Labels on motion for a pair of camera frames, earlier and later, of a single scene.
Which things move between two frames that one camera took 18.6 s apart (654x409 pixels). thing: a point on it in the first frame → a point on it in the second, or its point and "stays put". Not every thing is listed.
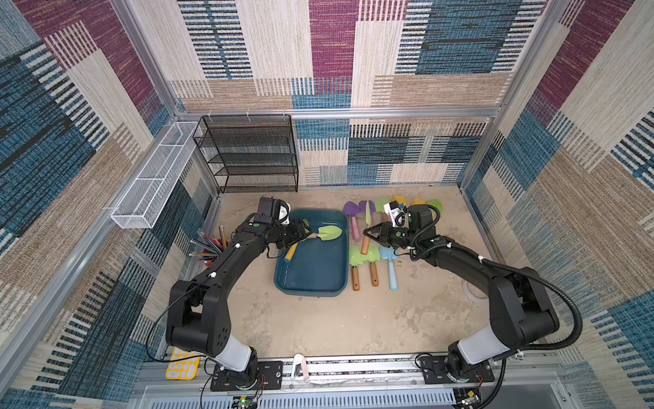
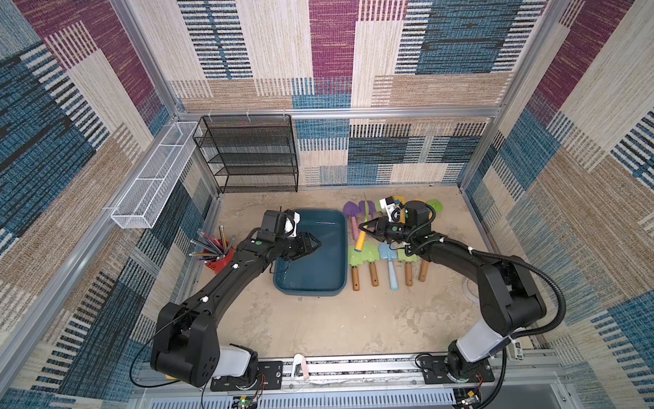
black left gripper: (299, 234) → (306, 244)
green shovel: (291, 251) → (362, 235)
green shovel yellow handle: (436, 203) stays put
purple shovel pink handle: (352, 209) stays put
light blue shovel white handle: (387, 253) stays put
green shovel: (366, 239) → (401, 255)
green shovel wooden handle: (379, 204) stays put
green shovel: (355, 261) stays put
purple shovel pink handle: (362, 205) stays put
